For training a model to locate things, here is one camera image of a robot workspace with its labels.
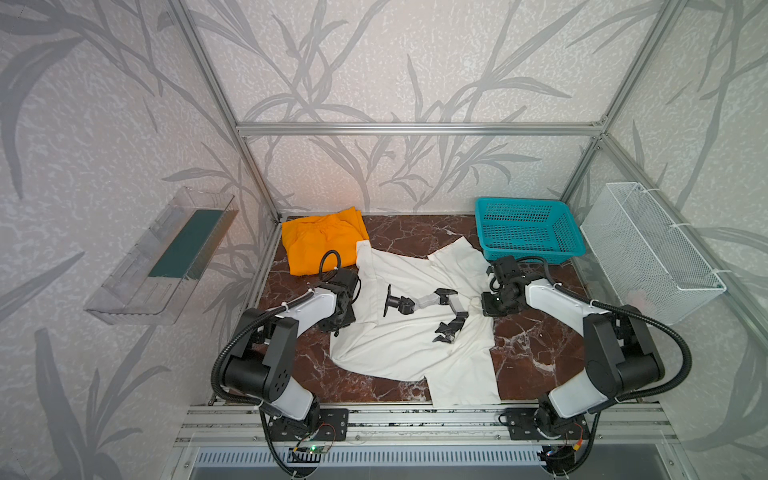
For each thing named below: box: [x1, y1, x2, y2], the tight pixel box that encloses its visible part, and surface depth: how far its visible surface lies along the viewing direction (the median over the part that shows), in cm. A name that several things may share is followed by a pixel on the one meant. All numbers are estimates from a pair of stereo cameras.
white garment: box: [330, 238, 502, 406], surface depth 90 cm
